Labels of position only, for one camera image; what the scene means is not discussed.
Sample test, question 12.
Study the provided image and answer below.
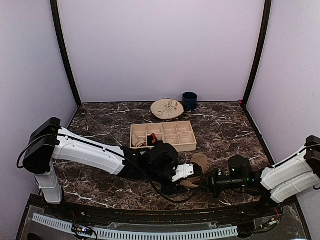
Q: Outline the beige striped sock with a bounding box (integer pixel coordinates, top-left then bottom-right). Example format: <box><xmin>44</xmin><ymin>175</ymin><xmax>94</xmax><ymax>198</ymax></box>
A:
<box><xmin>131</xmin><ymin>134</ymin><xmax>147</xmax><ymax>148</ymax></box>

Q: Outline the dark blue mug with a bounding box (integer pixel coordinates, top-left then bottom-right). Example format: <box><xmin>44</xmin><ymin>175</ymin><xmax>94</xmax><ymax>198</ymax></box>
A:
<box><xmin>182</xmin><ymin>92</ymin><xmax>198</xmax><ymax>112</ymax></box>

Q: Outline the wooden compartment tray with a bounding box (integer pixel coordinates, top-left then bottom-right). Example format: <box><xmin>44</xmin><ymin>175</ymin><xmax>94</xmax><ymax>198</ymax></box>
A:
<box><xmin>130</xmin><ymin>121</ymin><xmax>197</xmax><ymax>152</ymax></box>

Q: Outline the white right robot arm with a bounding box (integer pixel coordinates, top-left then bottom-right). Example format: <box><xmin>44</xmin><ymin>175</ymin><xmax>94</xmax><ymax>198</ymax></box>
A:
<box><xmin>203</xmin><ymin>135</ymin><xmax>320</xmax><ymax>217</ymax></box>

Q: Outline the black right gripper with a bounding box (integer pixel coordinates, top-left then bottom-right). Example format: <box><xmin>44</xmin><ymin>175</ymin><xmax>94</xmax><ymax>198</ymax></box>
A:
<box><xmin>193</xmin><ymin>168</ymin><xmax>247</xmax><ymax>199</ymax></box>

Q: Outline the black corner post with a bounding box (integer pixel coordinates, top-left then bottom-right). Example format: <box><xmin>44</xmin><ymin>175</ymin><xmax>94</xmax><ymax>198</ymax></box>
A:
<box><xmin>241</xmin><ymin>0</ymin><xmax>272</xmax><ymax>108</ymax></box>
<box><xmin>50</xmin><ymin>0</ymin><xmax>82</xmax><ymax>108</ymax></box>

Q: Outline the black argyle sock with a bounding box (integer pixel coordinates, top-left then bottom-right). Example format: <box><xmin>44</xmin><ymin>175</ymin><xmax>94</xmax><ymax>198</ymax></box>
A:
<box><xmin>147</xmin><ymin>133</ymin><xmax>160</xmax><ymax>147</ymax></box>

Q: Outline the right black corner post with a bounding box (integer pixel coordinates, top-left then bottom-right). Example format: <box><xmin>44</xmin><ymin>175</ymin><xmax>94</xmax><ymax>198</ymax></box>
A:
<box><xmin>241</xmin><ymin>0</ymin><xmax>272</xmax><ymax>108</ymax></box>

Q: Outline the tan plain sock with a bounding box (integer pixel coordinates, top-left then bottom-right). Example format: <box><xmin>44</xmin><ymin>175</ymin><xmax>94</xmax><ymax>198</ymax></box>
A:
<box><xmin>181</xmin><ymin>153</ymin><xmax>210</xmax><ymax>189</ymax></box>

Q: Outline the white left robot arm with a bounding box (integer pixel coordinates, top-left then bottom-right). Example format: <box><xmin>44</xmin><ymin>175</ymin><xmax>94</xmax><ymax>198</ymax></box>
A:
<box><xmin>16</xmin><ymin>117</ymin><xmax>204</xmax><ymax>218</ymax></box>

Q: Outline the patterned ceramic plate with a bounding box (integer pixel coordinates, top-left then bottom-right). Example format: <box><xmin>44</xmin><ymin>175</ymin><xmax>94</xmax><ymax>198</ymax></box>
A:
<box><xmin>150</xmin><ymin>98</ymin><xmax>184</xmax><ymax>120</ymax></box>

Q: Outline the left black corner post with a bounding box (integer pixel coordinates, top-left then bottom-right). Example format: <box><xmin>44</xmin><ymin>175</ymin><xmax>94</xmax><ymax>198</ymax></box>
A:
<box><xmin>50</xmin><ymin>0</ymin><xmax>82</xmax><ymax>108</ymax></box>

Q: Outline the white slotted cable duct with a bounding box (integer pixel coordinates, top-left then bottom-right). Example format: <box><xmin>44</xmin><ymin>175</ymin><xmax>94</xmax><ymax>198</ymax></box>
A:
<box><xmin>31</xmin><ymin>213</ymin><xmax>239</xmax><ymax>240</ymax></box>

